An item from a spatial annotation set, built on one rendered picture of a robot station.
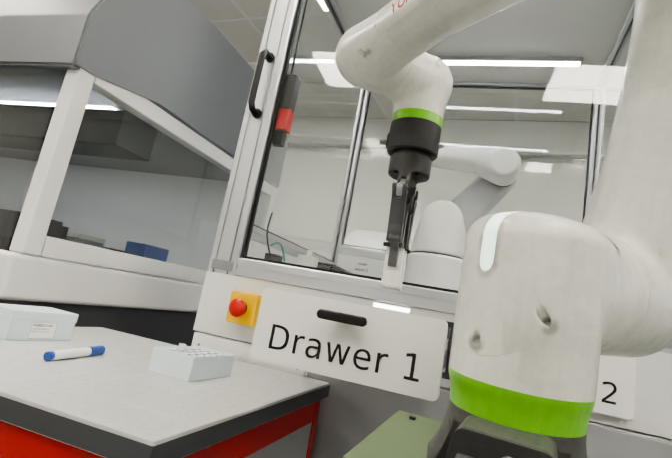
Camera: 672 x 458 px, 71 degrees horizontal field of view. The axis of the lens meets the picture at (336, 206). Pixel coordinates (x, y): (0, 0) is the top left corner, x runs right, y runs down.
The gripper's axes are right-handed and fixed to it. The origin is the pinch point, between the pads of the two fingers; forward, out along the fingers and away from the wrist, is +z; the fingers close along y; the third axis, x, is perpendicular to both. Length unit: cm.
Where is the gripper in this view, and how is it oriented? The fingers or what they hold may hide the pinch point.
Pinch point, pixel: (393, 269)
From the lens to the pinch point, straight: 82.8
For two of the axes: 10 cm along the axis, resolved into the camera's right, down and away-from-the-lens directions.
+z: -1.8, 9.6, -2.0
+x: 9.4, 1.1, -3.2
